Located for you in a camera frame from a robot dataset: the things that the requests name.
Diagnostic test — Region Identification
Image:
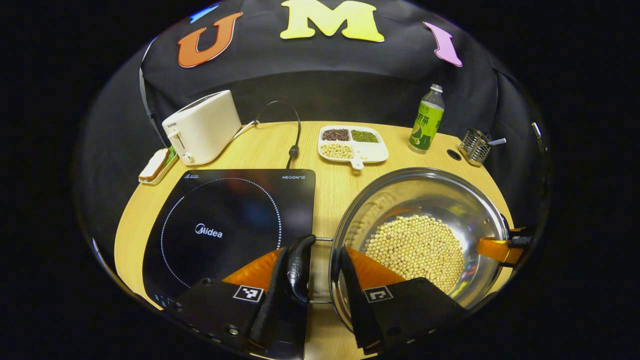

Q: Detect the white divided plate with beans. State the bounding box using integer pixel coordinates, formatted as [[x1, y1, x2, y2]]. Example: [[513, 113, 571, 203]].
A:
[[318, 125, 389, 170]]

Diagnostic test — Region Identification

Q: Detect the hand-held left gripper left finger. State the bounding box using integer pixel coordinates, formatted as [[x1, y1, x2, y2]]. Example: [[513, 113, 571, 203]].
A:
[[167, 247, 292, 353]]

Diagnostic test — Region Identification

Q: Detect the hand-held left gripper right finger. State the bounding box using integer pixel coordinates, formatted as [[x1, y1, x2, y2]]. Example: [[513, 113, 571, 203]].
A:
[[341, 247, 468, 355]]

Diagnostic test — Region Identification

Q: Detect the black power cable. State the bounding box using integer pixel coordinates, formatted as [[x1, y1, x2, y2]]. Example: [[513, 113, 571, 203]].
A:
[[254, 100, 301, 170]]

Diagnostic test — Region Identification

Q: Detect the wire mesh utensil holder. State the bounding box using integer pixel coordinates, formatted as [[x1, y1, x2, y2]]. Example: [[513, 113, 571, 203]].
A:
[[458, 128, 507, 167]]

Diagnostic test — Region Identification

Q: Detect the white toaster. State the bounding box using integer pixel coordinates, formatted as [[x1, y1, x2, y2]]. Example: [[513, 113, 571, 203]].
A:
[[161, 90, 242, 166]]

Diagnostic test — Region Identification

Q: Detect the green label drink bottle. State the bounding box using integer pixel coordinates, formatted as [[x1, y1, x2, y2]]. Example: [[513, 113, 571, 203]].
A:
[[408, 84, 445, 154]]

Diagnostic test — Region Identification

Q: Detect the black induction cooktop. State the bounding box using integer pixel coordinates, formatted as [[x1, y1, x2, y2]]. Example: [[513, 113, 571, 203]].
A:
[[142, 169, 317, 360]]

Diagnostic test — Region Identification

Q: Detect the steel pot with soybeans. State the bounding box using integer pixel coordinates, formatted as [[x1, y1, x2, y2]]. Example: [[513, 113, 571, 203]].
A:
[[286, 167, 513, 333]]

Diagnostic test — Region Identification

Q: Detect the small tray with bread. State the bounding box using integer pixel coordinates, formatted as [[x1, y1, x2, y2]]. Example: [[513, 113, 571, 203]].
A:
[[138, 146, 179, 186]]

